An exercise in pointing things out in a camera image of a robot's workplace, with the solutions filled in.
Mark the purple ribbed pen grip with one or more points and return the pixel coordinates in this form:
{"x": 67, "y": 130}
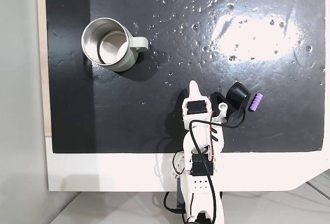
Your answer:
{"x": 255, "y": 102}

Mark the black glossy mat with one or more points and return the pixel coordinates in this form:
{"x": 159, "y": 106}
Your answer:
{"x": 154, "y": 54}

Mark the beige wooden board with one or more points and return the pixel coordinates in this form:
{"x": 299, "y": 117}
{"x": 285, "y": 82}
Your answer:
{"x": 43, "y": 54}

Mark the black camera box with mount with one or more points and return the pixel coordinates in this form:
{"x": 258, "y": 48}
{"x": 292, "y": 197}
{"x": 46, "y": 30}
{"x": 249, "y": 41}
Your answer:
{"x": 238, "y": 94}

